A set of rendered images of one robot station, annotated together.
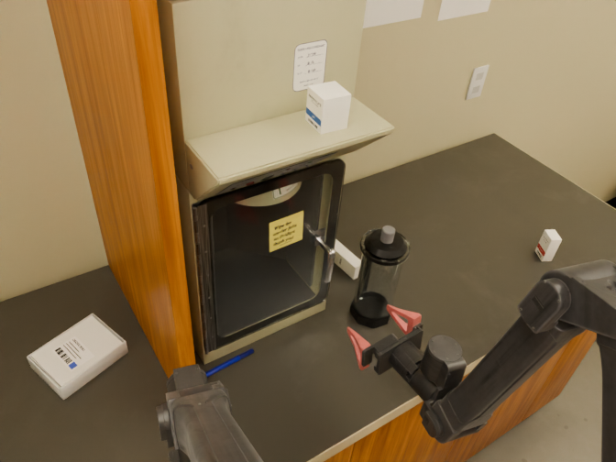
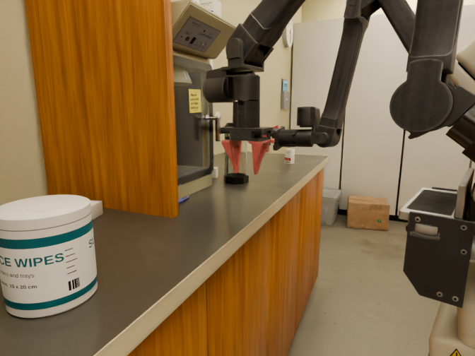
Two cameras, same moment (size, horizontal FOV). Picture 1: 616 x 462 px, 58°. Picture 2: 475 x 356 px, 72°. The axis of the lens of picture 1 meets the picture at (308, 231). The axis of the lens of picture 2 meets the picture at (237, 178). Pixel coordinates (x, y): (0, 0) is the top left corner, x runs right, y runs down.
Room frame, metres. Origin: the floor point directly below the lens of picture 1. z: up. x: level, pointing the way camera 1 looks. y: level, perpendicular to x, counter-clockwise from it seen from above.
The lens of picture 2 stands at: (-0.24, 0.49, 1.23)
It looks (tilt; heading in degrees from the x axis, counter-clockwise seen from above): 12 degrees down; 330
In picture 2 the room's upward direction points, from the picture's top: straight up
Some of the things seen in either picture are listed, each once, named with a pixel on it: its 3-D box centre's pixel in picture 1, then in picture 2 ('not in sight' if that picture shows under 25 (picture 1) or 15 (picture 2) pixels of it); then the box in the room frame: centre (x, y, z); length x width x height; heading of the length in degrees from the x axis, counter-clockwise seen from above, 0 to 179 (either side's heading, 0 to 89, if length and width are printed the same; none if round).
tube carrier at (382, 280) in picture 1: (378, 278); (236, 152); (0.90, -0.17, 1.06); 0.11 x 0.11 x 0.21
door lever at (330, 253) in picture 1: (324, 259); (213, 128); (0.83, -0.04, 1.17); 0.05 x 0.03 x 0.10; 36
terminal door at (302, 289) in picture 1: (272, 259); (190, 121); (0.79, 0.06, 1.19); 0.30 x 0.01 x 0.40; 126
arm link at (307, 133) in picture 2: (431, 381); (305, 135); (0.57, -0.24, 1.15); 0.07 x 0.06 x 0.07; 36
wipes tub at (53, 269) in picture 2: not in sight; (49, 250); (0.31, 0.50, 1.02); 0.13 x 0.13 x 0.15
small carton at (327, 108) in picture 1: (327, 107); (210, 11); (0.79, -0.01, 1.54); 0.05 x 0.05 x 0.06; 32
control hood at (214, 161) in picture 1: (292, 159); (201, 34); (0.75, 0.04, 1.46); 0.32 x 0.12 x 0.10; 126
